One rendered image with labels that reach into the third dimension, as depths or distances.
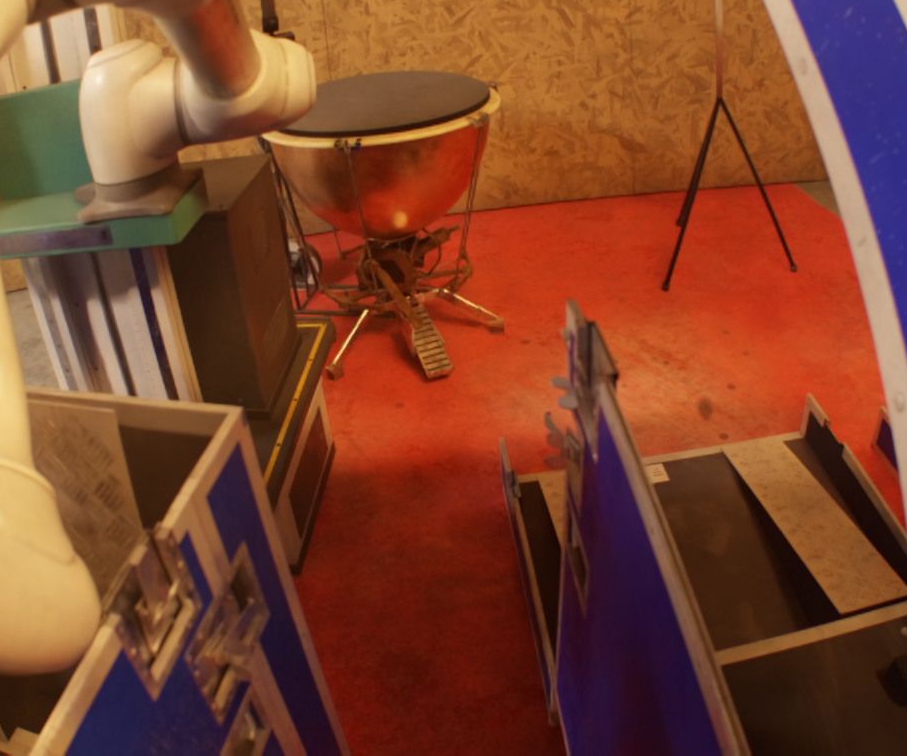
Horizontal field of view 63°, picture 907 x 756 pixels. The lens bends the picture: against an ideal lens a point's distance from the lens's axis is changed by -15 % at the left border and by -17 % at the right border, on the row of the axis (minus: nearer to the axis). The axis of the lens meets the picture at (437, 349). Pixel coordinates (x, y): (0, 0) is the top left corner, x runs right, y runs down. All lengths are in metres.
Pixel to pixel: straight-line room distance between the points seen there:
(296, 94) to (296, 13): 2.04
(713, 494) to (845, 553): 0.45
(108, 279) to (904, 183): 1.62
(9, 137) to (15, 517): 1.21
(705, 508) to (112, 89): 1.62
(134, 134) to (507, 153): 2.44
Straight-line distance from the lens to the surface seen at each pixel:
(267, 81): 1.25
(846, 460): 2.19
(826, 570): 1.85
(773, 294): 3.12
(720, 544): 2.03
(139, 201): 1.38
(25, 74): 1.70
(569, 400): 0.93
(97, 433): 1.00
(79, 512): 1.10
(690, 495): 2.16
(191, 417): 0.92
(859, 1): 0.34
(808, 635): 1.69
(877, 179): 0.33
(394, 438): 2.38
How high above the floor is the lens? 1.45
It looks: 32 degrees down
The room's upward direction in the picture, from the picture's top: 5 degrees counter-clockwise
